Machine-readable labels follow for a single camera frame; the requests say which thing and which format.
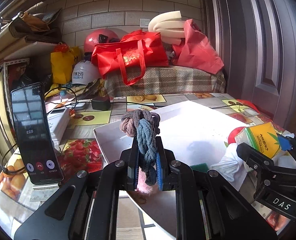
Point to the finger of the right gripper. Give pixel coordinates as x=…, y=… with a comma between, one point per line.
x=288, y=144
x=255, y=159

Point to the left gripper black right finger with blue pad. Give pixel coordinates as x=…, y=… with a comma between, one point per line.
x=207, y=206

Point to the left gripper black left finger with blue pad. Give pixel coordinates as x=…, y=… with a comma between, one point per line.
x=85, y=207

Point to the yellow green tissue pack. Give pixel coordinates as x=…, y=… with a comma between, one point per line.
x=261, y=137

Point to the white sock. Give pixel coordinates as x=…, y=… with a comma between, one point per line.
x=230, y=163

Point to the red tomato plush toy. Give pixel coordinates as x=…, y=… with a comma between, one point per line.
x=233, y=134

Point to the pink fluffy plush ball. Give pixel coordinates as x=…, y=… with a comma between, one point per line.
x=142, y=187

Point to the braided grey brown cloth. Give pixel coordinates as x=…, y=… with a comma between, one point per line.
x=144, y=126

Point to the yellow green scrub sponge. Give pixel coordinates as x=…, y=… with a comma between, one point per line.
x=200, y=167

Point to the white shallow cardboard box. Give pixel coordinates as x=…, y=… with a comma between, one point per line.
x=194, y=133

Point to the black smartphone on stand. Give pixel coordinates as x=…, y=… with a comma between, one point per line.
x=33, y=135

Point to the white power bank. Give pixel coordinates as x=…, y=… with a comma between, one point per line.
x=58, y=120

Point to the black power adapter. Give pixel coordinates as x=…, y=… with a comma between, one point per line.
x=101, y=103

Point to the brown panel door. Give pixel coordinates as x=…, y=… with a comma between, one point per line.
x=256, y=39

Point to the red crumpled nonwoven bag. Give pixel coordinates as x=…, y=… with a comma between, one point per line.
x=195, y=51

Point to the plaid covered bench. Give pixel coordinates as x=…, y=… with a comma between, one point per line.
x=166, y=80

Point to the white helmet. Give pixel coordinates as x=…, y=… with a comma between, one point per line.
x=84, y=73

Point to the yellow shopping bag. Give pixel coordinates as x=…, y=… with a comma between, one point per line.
x=63, y=60

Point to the red tote bag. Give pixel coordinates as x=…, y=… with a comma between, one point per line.
x=131, y=56

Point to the cream foam roll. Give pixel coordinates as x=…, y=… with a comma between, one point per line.
x=170, y=26

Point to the red helmet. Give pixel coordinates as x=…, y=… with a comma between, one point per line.
x=99, y=36

